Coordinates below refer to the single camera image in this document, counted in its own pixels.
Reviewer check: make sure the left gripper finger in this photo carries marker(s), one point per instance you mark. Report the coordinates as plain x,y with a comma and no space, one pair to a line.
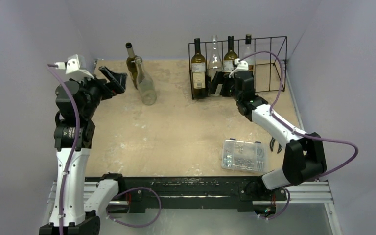
122,87
112,77

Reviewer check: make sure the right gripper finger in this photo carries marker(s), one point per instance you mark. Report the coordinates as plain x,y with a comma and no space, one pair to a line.
216,83
227,86

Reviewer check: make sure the clear slender glass bottle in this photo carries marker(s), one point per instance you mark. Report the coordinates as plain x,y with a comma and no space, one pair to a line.
215,62

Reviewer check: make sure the black aluminium mounting rail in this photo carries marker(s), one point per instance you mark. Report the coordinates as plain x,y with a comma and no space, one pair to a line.
220,193

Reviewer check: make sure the clear bottle black cap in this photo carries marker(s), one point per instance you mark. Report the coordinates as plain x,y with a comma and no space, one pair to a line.
247,54

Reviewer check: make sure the tall clear glass bottle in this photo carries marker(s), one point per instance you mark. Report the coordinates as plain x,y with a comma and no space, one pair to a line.
145,84

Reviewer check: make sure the dark green bottle white label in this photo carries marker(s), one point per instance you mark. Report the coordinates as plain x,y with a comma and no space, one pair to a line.
230,56

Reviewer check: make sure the clear plastic screw box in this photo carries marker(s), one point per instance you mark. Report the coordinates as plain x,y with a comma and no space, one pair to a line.
245,156

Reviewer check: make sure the black wire wine rack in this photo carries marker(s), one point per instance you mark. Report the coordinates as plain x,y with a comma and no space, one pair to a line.
270,66

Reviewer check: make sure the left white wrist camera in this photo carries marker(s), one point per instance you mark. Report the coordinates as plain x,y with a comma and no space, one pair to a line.
75,68

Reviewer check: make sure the green bottle silver foil neck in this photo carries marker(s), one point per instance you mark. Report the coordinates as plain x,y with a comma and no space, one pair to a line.
130,63

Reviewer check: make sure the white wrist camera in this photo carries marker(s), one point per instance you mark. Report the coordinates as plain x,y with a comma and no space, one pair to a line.
239,65
75,68

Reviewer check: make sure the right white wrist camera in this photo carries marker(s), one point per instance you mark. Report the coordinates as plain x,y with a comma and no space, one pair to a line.
239,65

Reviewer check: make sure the dark green wine bottle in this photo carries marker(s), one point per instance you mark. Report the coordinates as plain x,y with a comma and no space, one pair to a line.
198,72

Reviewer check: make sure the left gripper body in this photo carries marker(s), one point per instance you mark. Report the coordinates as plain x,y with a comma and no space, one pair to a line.
95,91

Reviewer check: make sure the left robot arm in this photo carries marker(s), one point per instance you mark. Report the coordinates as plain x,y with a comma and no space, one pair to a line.
77,101

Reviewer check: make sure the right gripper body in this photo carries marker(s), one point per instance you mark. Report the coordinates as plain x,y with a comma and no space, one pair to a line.
226,85

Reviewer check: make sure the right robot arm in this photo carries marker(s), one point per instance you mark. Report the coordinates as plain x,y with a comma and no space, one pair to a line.
304,156

